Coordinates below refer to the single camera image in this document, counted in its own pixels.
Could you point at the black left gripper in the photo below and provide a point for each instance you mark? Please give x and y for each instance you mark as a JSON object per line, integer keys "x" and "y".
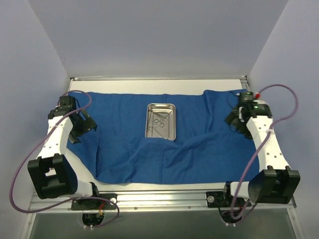
{"x": 81, "y": 124}

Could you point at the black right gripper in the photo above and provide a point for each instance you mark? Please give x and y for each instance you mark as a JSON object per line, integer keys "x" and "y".
{"x": 237, "y": 122}

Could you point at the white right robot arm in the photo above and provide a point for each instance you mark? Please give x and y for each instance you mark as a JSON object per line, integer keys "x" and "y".
{"x": 267, "y": 178}

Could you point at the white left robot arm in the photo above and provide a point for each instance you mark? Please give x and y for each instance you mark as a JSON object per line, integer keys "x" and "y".
{"x": 51, "y": 173}

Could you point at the steel forceps lower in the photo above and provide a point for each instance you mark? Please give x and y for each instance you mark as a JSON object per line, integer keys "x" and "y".
{"x": 150, "y": 126}

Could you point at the steel forceps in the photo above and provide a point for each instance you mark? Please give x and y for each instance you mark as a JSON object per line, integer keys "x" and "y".
{"x": 150, "y": 126}
{"x": 160, "y": 119}

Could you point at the steel forceps upper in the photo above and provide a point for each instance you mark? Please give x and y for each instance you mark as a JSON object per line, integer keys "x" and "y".
{"x": 160, "y": 119}

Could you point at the stainless steel instrument tray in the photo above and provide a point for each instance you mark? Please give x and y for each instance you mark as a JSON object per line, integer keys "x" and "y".
{"x": 170, "y": 124}

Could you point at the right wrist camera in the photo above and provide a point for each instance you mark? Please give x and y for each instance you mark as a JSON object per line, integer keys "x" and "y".
{"x": 246, "y": 97}

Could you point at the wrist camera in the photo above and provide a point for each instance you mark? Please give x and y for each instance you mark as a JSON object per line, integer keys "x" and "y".
{"x": 246, "y": 97}
{"x": 68, "y": 101}

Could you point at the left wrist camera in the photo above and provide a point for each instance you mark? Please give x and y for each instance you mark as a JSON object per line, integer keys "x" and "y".
{"x": 68, "y": 101}

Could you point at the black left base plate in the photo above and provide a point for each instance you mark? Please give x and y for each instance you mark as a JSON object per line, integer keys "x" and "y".
{"x": 95, "y": 204}

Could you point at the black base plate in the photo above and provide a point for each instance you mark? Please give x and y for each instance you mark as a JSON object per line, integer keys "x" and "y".
{"x": 95, "y": 204}
{"x": 215, "y": 199}

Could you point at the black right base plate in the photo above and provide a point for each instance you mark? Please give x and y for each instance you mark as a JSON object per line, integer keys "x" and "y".
{"x": 215, "y": 199}

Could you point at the aluminium front rail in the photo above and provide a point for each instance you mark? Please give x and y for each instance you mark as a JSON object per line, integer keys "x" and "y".
{"x": 149, "y": 201}

